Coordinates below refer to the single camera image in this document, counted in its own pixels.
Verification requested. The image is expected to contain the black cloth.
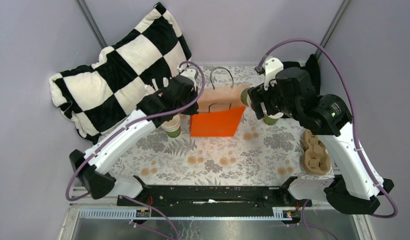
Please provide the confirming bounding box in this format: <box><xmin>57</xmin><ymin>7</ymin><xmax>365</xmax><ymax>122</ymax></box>
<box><xmin>282</xmin><ymin>54</ymin><xmax>321</xmax><ymax>95</ymax></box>

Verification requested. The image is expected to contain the stack of green cups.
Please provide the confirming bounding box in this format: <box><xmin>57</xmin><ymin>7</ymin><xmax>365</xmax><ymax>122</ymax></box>
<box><xmin>161</xmin><ymin>114</ymin><xmax>181</xmax><ymax>138</ymax></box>

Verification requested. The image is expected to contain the green paper cup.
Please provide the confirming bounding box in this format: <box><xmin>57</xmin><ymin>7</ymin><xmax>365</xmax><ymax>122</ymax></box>
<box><xmin>263</xmin><ymin>112</ymin><xmax>284</xmax><ymax>126</ymax></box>
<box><xmin>240</xmin><ymin>88</ymin><xmax>251</xmax><ymax>107</ymax></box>

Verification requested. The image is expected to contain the black white checkered pillow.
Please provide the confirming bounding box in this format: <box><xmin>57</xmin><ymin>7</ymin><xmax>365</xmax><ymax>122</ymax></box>
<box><xmin>49</xmin><ymin>3</ymin><xmax>192</xmax><ymax>144</ymax></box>

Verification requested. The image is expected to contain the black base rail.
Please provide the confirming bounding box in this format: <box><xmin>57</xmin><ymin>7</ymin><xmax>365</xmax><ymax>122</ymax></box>
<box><xmin>135</xmin><ymin>185</ymin><xmax>312</xmax><ymax>217</ymax></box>

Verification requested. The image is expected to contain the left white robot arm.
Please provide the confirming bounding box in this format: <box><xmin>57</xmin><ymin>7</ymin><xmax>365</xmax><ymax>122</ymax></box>
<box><xmin>65</xmin><ymin>69</ymin><xmax>202</xmax><ymax>206</ymax></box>

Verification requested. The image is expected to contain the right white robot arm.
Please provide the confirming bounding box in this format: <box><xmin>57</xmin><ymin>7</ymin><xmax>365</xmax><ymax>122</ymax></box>
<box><xmin>241</xmin><ymin>67</ymin><xmax>394</xmax><ymax>216</ymax></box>

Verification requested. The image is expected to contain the brown cardboard cup carrier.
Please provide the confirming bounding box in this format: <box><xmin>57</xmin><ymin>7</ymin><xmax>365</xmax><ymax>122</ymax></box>
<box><xmin>302</xmin><ymin>129</ymin><xmax>332</xmax><ymax>176</ymax></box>

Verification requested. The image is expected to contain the floral tablecloth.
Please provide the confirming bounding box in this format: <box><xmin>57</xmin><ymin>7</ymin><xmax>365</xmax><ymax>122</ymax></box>
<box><xmin>86</xmin><ymin>65</ymin><xmax>335</xmax><ymax>187</ymax></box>

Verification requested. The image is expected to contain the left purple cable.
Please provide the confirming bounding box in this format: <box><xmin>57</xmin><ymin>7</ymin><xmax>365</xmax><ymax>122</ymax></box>
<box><xmin>65</xmin><ymin>60</ymin><xmax>206</xmax><ymax>240</ymax></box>

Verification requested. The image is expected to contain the orange paper bag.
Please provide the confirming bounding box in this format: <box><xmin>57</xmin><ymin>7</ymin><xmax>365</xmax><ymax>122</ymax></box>
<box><xmin>190</xmin><ymin>66</ymin><xmax>250</xmax><ymax>137</ymax></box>

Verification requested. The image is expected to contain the pink straw holder cup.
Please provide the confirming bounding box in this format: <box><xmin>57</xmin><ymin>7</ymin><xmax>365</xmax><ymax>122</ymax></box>
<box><xmin>144</xmin><ymin>77</ymin><xmax>169</xmax><ymax>96</ymax></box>

